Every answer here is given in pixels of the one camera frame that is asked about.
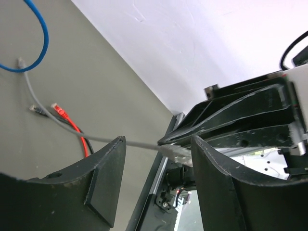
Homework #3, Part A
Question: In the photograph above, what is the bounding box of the aluminium frame rail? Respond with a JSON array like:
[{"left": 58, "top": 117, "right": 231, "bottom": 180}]
[{"left": 137, "top": 112, "right": 188, "bottom": 231}]

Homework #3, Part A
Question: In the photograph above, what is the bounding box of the grey ethernet cable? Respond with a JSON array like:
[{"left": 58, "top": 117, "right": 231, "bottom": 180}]
[{"left": 17, "top": 57, "right": 193, "bottom": 166}]

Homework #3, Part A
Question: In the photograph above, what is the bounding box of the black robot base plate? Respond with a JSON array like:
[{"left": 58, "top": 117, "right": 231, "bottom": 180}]
[{"left": 126, "top": 194, "right": 179, "bottom": 231}]

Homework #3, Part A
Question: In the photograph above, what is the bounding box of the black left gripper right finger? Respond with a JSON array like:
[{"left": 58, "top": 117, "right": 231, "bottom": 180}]
[{"left": 191, "top": 136, "right": 308, "bottom": 231}]

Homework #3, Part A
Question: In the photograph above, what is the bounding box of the blue ethernet cable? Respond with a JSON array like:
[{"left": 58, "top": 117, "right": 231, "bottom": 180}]
[{"left": 0, "top": 0, "right": 50, "bottom": 73}]

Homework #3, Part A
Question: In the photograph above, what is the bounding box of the black ethernet cable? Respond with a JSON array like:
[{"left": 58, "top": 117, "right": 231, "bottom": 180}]
[{"left": 29, "top": 104, "right": 95, "bottom": 154}]

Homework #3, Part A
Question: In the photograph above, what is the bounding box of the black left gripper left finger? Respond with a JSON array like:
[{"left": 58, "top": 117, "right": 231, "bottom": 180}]
[{"left": 0, "top": 137, "right": 126, "bottom": 231}]

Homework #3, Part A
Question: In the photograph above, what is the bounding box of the red ethernet cable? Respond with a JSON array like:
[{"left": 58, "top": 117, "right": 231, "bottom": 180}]
[{"left": 50, "top": 103, "right": 90, "bottom": 158}]

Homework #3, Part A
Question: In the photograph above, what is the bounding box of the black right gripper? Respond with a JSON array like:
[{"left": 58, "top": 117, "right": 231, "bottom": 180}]
[{"left": 158, "top": 64, "right": 308, "bottom": 178}]

